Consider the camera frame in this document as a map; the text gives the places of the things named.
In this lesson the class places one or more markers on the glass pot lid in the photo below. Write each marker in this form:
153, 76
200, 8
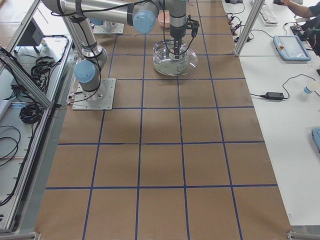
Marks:
163, 52

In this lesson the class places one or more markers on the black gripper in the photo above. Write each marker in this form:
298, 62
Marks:
176, 32

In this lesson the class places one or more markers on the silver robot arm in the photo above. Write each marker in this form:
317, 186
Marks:
154, 44

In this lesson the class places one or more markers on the white keyboard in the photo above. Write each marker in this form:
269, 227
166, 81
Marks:
267, 16

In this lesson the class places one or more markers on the white electric cooking pot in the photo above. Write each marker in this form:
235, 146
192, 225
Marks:
179, 69

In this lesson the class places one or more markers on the black power adapter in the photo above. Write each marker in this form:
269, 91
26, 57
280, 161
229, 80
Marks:
279, 96

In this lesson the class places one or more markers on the seated person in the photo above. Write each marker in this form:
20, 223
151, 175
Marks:
312, 27

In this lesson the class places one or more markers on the blue teach pendant tablet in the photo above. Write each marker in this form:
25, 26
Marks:
290, 48

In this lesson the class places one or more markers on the pink bowl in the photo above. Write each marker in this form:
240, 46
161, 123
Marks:
164, 19

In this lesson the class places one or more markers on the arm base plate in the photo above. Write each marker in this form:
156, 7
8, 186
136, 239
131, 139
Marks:
108, 28
102, 100

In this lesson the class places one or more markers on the aluminium frame post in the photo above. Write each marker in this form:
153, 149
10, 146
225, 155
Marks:
251, 19

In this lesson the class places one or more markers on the paper cup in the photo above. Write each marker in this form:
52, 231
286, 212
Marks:
312, 87

